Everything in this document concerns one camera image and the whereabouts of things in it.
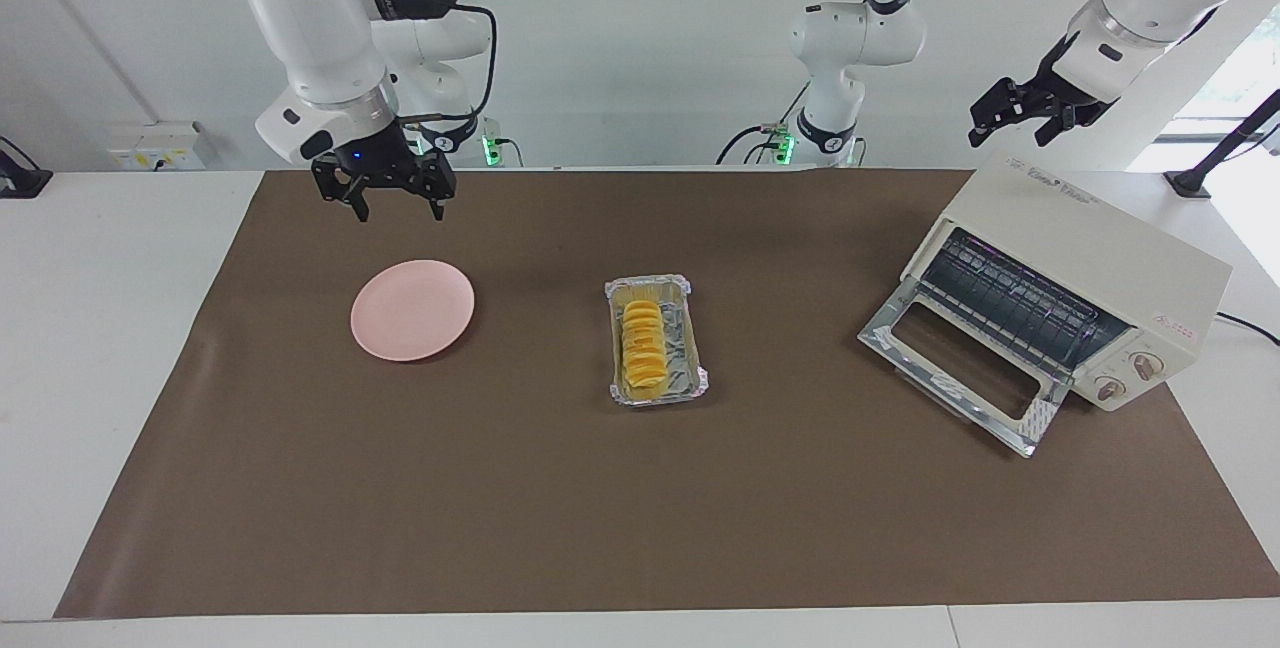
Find metal oven wire rack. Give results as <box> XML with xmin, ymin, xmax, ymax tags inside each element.
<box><xmin>918</xmin><ymin>228</ymin><xmax>1133</xmax><ymax>381</ymax></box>

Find pink round plate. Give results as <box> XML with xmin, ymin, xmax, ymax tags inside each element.
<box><xmin>350</xmin><ymin>260</ymin><xmax>476</xmax><ymax>363</ymax></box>

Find glass oven door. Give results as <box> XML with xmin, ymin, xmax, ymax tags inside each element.
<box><xmin>857</xmin><ymin>300</ymin><xmax>1077</xmax><ymax>459</ymax></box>

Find golden bread loaf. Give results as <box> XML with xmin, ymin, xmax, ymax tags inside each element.
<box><xmin>620</xmin><ymin>298</ymin><xmax>669</xmax><ymax>392</ymax></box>

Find white toaster oven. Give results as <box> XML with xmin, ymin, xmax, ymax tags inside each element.
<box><xmin>857</xmin><ymin>156</ymin><xmax>1234</xmax><ymax>459</ymax></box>

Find black arm base cables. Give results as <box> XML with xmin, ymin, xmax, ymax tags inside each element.
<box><xmin>714</xmin><ymin>82</ymin><xmax>812</xmax><ymax>168</ymax></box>

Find black camera stand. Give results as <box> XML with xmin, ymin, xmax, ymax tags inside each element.
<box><xmin>1164</xmin><ymin>88</ymin><xmax>1280</xmax><ymax>200</ymax></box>

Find brown table mat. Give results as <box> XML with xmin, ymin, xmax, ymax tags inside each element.
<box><xmin>54</xmin><ymin>168</ymin><xmax>1280</xmax><ymax>620</ymax></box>

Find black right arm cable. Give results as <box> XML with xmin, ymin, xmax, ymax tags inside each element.
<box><xmin>395</xmin><ymin>2</ymin><xmax>499</xmax><ymax>125</ymax></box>

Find aluminium foil tray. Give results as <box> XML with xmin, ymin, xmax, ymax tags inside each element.
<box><xmin>604</xmin><ymin>274</ymin><xmax>712</xmax><ymax>408</ymax></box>

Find black table clamp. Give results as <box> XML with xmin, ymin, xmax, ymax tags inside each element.
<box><xmin>0</xmin><ymin>136</ymin><xmax>54</xmax><ymax>200</ymax></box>

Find black oven power cable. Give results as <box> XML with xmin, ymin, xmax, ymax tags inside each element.
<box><xmin>1214</xmin><ymin>312</ymin><xmax>1280</xmax><ymax>348</ymax></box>

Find bright window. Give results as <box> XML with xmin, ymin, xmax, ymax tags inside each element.
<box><xmin>1160</xmin><ymin>10</ymin><xmax>1280</xmax><ymax>143</ymax></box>

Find white wall socket box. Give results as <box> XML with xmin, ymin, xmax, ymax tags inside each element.
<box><xmin>104</xmin><ymin>120</ymin><xmax>207</xmax><ymax>172</ymax></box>

